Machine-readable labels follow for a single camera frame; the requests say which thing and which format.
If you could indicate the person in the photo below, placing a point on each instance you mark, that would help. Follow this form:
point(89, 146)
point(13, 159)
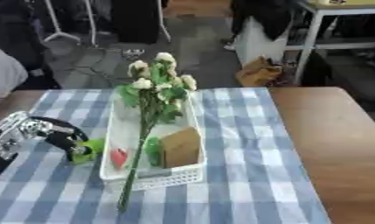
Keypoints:
point(4, 73)

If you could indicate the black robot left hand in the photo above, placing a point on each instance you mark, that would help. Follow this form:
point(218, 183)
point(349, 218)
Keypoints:
point(60, 134)

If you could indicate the white artificial flower bouquet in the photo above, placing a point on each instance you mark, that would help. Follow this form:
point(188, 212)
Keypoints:
point(153, 96)

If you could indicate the white plastic basket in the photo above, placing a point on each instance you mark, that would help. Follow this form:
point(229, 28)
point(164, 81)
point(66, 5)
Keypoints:
point(125, 137)

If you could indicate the red heart-shaped toy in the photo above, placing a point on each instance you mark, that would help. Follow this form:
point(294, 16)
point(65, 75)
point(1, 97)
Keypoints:
point(118, 157)

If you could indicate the white metal shelf frame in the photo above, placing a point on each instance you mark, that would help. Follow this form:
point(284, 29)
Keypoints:
point(317, 32)

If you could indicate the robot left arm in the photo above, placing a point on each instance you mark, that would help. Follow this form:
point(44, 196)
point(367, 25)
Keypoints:
point(11, 135)

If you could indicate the brown cardboard house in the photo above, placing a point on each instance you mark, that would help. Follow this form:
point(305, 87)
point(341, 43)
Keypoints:
point(181, 148)

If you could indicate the white board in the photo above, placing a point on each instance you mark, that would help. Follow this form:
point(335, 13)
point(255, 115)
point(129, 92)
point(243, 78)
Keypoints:
point(254, 42)

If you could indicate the brown paper bag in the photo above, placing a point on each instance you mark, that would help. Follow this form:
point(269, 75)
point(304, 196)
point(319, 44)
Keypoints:
point(259, 73)

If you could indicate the white stand legs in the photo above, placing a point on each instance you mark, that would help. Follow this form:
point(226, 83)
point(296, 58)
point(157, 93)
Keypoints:
point(88, 23)

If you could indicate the green round toy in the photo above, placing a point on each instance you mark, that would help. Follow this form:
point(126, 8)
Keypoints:
point(153, 150)

